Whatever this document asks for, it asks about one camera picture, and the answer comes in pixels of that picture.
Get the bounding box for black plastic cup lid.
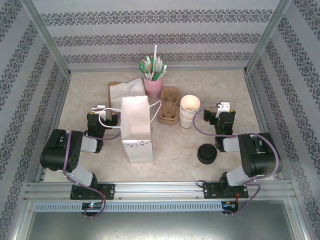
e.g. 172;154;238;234
197;143;217;158

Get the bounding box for right aluminium frame post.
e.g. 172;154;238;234
243;0;293;75

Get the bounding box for aluminium side rail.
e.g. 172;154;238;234
34;74;72;183
243;71;286;181

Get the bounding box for right aluminium side rail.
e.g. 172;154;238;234
243;71;286;181

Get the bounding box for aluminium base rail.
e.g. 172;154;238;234
24;181;295;201

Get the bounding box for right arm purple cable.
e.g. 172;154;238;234
193;106;280;216

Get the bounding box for white paper sachet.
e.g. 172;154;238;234
149;56;157;76

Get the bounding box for grey metal panel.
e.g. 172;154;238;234
14;209;308;240

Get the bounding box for white patterned paper bag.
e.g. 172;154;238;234
99;95;163;165

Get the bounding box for aluminium frame post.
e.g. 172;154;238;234
19;0;73;79
243;0;293;75

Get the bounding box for white paper cup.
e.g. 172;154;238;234
179;94;201;115

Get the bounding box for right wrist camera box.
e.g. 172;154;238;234
216;101;231;118

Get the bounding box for grey slotted cable duct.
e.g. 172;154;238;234
33;201;224;213

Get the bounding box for pink cup with straws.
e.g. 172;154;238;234
143;74;164;99

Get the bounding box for flat brown paper bags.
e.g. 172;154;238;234
107;77;147;108

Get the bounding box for left aluminium frame post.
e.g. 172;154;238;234
19;0;73;79

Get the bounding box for left aluminium side rail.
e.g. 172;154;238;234
34;74;72;183

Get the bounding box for green white sugar sachet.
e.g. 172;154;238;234
155;62;168;81
138;59;149;76

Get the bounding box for brown pulp cup carrier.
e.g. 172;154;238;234
159;87;181;121

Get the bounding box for aluminium wall rail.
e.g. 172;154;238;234
68;66;247;74

